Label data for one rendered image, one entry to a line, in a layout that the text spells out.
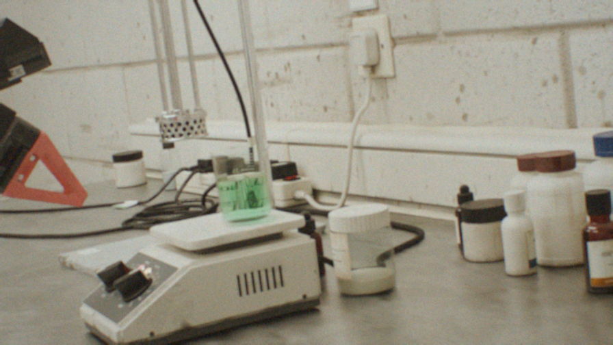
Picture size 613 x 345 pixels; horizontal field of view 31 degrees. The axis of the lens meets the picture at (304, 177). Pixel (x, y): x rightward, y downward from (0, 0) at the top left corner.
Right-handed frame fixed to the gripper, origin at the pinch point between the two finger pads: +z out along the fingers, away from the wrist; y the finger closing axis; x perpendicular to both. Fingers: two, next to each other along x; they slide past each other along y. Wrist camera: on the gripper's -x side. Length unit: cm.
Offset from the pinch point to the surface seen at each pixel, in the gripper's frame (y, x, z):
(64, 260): 35.7, 5.3, 13.1
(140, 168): 100, -18, 36
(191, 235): -8.8, -1.7, 9.0
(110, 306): -6.6, 7.4, 6.4
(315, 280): -12.3, -3.7, 20.6
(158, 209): 62, -9, 30
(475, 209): -10.5, -18.8, 34.2
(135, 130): 114, -26, 36
